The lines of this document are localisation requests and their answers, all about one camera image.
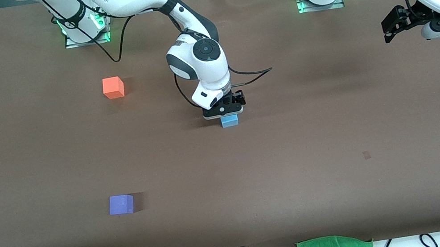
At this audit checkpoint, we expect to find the orange cube block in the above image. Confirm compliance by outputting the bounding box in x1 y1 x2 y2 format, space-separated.
101 75 127 101

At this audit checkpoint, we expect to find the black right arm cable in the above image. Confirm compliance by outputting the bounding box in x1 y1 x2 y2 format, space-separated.
37 0 277 134

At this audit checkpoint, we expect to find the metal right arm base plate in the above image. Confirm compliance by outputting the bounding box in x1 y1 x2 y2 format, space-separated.
59 1 115 50

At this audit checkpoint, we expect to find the light blue cube block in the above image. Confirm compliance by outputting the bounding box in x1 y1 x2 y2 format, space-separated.
220 114 240 129

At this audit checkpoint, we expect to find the purple cube block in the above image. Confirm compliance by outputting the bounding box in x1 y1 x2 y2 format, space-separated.
107 192 137 218

